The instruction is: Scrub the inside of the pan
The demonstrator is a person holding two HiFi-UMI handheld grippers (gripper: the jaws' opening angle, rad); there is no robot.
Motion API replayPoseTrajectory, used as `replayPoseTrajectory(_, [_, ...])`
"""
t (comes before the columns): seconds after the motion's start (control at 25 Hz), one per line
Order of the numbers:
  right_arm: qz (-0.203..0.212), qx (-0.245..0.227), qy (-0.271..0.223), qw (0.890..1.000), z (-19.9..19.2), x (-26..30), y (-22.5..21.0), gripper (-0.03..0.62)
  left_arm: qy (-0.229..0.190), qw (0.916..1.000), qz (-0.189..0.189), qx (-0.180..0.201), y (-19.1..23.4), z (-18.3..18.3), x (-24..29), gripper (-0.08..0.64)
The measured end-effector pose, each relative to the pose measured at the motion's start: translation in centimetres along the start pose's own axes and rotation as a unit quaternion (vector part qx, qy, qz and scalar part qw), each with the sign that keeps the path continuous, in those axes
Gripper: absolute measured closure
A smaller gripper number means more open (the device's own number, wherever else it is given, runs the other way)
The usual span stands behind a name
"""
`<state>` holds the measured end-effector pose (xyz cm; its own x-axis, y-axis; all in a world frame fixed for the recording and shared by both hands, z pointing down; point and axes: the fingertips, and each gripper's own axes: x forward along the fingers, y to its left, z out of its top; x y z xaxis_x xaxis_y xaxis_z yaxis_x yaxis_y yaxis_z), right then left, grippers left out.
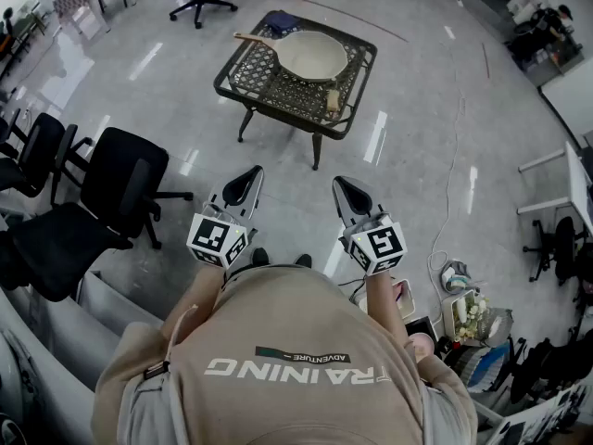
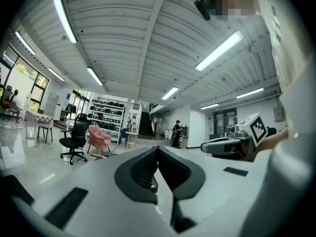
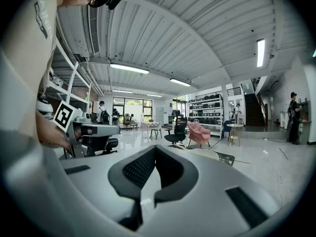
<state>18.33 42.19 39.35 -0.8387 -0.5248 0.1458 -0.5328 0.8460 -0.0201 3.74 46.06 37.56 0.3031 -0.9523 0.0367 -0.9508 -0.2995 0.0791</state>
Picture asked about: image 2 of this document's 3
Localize grey electrical wall box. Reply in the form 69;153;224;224
273;106;285;122

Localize dark double glass door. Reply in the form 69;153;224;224
213;108;238;138

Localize dark staircase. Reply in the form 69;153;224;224
138;111;156;136

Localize pink armchair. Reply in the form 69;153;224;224
87;124;113;155

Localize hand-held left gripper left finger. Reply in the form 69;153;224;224
32;146;177;237

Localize black framed window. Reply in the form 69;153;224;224
0;44;50;113

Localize glass entrance door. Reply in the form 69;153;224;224
68;89;92;120

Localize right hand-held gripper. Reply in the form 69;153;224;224
200;112;269;162

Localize table with checkered cloth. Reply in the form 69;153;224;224
23;110;54;147

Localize blue chair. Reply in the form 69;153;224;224
119;128;129;146

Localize round light wood side table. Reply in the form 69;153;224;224
125;131;140;150

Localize white shelf with black cases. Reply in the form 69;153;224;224
86;97;125;143

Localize black office chair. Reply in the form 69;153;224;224
60;113;91;165

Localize grey lockers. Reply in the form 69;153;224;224
44;92;60;118

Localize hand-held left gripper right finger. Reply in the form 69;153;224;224
158;146;270;237

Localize small grey cabinet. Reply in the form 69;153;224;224
180;126;190;149

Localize black frame side chair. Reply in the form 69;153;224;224
36;125;53;143

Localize black head-worn camera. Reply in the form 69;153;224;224
194;0;212;21

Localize person's printed t-shirt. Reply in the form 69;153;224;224
254;0;313;143

